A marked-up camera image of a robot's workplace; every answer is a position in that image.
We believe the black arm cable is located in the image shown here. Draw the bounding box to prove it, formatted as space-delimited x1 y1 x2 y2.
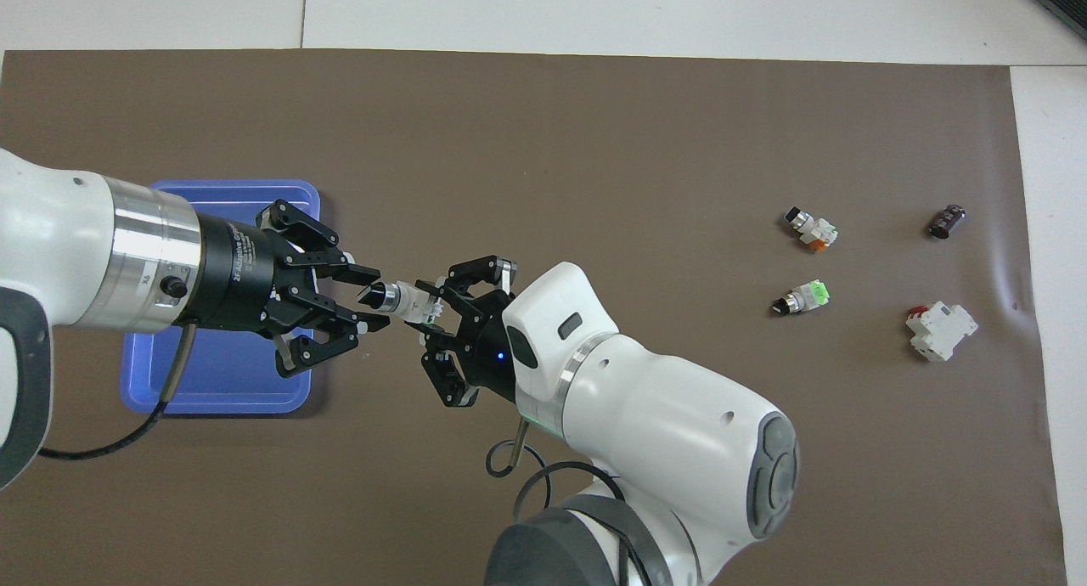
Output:
38 321 198 461
486 416 634 586

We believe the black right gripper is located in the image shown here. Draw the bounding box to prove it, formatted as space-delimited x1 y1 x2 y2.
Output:
422 255 527 409

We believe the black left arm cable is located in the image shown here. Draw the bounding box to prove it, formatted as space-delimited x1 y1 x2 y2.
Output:
38 321 198 461

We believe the blue plastic tray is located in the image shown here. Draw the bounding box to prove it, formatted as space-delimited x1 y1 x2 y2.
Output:
119 178 322 415

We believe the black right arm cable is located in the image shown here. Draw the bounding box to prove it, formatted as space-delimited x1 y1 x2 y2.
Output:
486 416 634 586

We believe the brown table mat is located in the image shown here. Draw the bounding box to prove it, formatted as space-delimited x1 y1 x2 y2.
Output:
0 49 1067 586

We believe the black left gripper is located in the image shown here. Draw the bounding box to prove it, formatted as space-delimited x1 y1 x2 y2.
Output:
197 200 391 379

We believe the green white push-button switch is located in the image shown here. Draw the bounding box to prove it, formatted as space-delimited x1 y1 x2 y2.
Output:
771 280 831 317

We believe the black terminal block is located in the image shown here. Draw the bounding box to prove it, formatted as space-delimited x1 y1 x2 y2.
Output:
928 204 969 239

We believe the white orange selector switch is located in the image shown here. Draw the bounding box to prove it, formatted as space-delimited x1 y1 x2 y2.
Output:
357 280 444 324

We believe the white red circuit breaker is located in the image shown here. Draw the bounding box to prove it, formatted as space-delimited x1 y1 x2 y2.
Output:
905 302 979 363

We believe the white black switch component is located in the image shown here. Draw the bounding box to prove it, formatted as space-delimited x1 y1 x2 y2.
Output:
783 206 839 252

